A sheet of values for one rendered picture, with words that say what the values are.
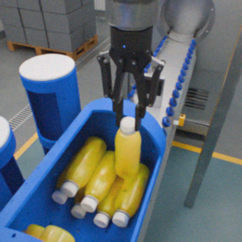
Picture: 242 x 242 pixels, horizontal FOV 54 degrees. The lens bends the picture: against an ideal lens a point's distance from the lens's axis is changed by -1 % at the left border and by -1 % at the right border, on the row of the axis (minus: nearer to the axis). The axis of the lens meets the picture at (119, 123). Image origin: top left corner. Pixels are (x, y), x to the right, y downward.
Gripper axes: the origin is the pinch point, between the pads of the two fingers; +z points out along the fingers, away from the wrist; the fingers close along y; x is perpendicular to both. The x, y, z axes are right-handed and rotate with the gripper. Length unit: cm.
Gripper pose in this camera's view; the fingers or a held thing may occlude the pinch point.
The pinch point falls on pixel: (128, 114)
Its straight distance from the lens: 54.9
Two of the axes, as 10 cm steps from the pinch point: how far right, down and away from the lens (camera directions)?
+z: 0.0, 7.5, 6.6
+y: -9.4, -2.3, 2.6
